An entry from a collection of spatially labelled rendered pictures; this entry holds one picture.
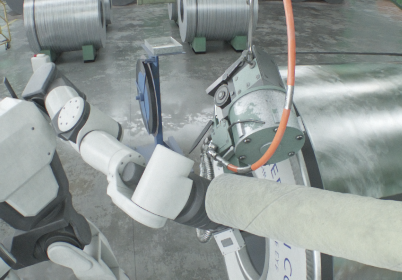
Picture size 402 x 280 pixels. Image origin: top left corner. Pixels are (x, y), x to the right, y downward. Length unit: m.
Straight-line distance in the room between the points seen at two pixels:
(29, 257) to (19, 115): 0.45
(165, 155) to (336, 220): 0.37
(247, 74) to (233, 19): 5.21
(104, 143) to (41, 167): 0.28
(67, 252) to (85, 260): 0.06
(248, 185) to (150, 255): 2.05
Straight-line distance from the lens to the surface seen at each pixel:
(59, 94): 0.84
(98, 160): 0.62
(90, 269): 1.09
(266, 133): 0.64
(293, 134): 0.67
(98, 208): 2.63
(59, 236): 1.02
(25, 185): 0.88
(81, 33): 5.84
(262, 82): 0.70
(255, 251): 1.57
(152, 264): 2.19
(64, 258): 1.05
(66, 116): 0.70
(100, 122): 0.70
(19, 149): 0.84
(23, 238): 1.04
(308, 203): 0.18
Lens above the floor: 1.71
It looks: 29 degrees down
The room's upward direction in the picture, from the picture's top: straight up
